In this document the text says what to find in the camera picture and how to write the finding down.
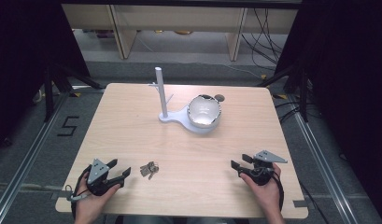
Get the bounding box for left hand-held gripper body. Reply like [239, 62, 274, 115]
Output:
[85, 158, 125, 197]

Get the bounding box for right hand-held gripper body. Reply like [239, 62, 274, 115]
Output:
[239, 149, 289, 187]

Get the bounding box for person's left hand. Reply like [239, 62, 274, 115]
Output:
[74, 173, 121, 220]

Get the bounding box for person's right hand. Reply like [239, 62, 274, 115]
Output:
[239, 162, 284, 219]

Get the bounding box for bunch of metal keys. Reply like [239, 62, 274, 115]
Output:
[139, 161, 160, 181]

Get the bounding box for white and silver bowl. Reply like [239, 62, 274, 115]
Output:
[187, 93, 222, 129]

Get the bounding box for white tree-shaped stand with tray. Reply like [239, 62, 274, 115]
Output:
[148, 66, 222, 135]

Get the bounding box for black metal stand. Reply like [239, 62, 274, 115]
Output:
[256, 62, 310, 123]
[43, 61, 106, 123]

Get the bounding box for black curtain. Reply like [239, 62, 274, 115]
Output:
[0, 0, 92, 157]
[274, 0, 382, 218]

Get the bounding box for light wooden shelf unit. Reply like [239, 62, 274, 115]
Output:
[61, 3, 299, 62]

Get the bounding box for right hand-held gripper cable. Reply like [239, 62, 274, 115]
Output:
[271, 170, 286, 213]

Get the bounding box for hand-held gripper cable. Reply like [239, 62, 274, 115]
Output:
[271, 170, 286, 213]
[64, 165, 92, 220]

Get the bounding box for left hand-held gripper cable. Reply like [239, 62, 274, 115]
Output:
[64, 165, 92, 220]

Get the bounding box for metal floor rail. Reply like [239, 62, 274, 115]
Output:
[291, 108, 377, 224]
[0, 91, 71, 224]

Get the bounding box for black floor cables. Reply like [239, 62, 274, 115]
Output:
[240, 7, 290, 71]

